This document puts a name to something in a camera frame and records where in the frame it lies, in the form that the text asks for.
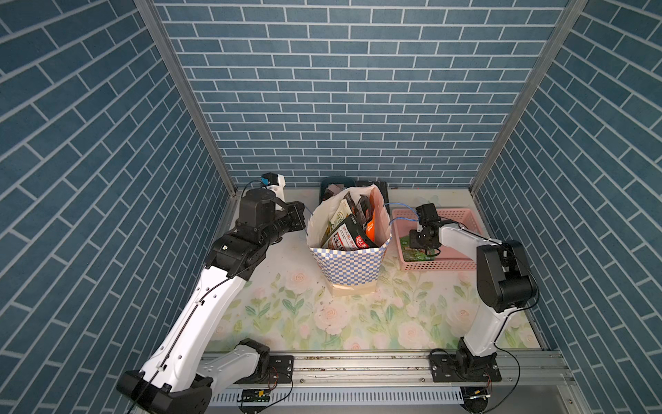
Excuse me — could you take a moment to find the orange condiment packet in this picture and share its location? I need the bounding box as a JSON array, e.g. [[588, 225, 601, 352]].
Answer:
[[365, 218, 375, 244]]

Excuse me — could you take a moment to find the cream yellow condiment packet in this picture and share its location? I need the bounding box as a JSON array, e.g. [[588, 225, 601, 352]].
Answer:
[[321, 214, 378, 251]]

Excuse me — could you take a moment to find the blue checkered paper bag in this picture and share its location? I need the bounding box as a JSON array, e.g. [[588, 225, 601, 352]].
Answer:
[[307, 185, 391, 296]]

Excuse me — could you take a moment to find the green condiment packet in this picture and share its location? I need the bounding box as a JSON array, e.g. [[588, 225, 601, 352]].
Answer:
[[400, 236, 435, 262]]

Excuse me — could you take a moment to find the black red condiment packet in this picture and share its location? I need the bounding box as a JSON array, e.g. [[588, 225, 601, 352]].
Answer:
[[355, 195, 372, 226]]

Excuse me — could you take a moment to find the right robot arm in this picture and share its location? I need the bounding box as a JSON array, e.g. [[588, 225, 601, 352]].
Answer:
[[410, 204, 538, 369]]

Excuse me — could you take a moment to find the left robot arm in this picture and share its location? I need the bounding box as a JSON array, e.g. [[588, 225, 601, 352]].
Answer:
[[117, 183, 305, 413]]

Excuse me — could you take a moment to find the teal plastic bin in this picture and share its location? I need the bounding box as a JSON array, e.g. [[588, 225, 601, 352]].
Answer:
[[319, 176, 356, 204]]

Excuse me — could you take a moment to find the green circuit board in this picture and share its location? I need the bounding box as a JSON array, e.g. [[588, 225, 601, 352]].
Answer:
[[238, 389, 271, 405]]

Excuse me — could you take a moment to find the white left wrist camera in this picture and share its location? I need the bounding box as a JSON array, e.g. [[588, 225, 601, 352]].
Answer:
[[260, 172, 286, 202]]

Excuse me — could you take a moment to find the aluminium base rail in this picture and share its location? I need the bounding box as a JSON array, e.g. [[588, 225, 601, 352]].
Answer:
[[206, 349, 575, 389]]

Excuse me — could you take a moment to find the aluminium left corner post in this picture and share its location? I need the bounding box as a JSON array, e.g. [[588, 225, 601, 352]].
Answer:
[[134, 0, 236, 198]]

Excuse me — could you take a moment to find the aluminium corner post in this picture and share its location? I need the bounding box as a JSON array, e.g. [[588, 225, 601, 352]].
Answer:
[[134, 0, 236, 198], [469, 0, 588, 198]]

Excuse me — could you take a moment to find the aluminium right corner post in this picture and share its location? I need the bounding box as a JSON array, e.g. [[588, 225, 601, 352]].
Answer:
[[469, 0, 588, 198]]

